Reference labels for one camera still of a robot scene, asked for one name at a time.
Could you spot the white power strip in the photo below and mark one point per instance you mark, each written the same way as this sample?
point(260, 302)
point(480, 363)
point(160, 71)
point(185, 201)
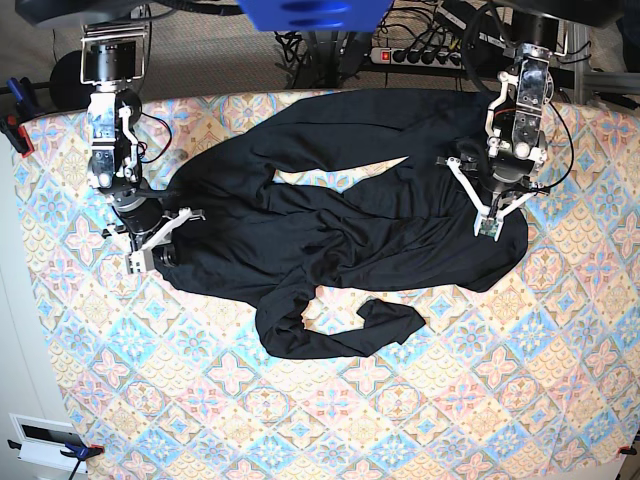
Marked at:
point(433, 57)

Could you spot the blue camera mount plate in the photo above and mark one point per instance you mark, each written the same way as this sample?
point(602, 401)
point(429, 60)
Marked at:
point(315, 15)

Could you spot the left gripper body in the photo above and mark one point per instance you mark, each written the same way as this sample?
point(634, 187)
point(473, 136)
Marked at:
point(496, 186)

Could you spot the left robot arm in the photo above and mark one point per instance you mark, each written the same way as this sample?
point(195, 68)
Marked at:
point(530, 29)

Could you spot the black t-shirt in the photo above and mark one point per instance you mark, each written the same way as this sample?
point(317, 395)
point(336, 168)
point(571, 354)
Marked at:
point(340, 190)

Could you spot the black round stool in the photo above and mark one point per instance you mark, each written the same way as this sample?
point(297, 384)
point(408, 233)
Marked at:
point(66, 90)

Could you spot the blue orange clamp upper left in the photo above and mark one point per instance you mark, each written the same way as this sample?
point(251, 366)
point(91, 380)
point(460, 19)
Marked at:
point(26, 108)

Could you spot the blue orange clamp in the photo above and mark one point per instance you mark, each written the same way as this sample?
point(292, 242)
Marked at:
point(26, 108)
point(75, 452)

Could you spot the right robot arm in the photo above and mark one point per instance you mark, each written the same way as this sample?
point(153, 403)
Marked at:
point(112, 57)

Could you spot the blue orange clamp lower left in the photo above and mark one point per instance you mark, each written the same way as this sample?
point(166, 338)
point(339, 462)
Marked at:
point(75, 452)

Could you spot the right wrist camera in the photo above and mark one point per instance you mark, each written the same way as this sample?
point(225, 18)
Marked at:
point(139, 261)

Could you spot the patterned tablecloth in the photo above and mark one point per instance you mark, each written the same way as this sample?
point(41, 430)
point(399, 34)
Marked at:
point(539, 375)

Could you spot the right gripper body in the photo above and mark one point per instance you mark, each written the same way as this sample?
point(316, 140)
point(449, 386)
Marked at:
point(145, 224)

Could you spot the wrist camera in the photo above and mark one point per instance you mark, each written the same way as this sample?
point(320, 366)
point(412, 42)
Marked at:
point(489, 227)
point(139, 261)

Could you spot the white floor vent box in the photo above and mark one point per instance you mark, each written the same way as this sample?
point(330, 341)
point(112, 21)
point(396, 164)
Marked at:
point(27, 428)

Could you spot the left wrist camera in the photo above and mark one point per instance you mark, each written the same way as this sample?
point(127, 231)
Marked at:
point(489, 227)

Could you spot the orange clamp lower right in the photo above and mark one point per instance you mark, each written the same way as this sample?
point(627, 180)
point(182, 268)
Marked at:
point(627, 451)

